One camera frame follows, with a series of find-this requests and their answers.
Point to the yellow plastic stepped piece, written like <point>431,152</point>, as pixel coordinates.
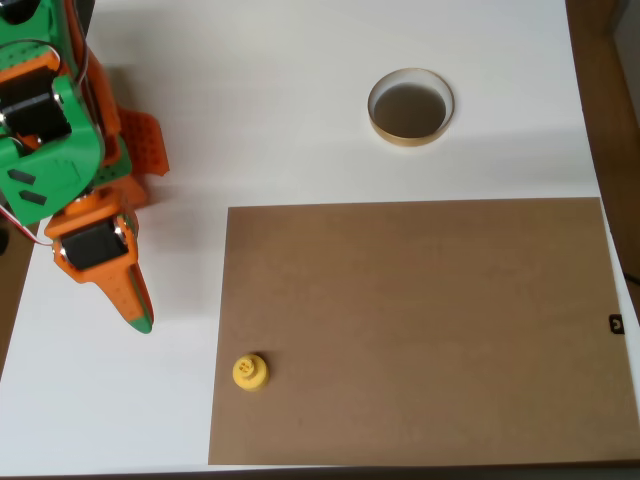
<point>250,374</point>

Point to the brown rectangular board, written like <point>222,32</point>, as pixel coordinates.
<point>415,330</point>

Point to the shallow round gold-rimmed dish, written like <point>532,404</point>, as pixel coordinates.
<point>411,112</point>

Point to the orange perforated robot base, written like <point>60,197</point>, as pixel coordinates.
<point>147,140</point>

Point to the small black tag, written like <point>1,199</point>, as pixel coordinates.
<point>616,324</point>

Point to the orange gripper black servo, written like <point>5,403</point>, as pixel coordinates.
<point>92,246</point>

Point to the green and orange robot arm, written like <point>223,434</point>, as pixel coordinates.
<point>50,165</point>

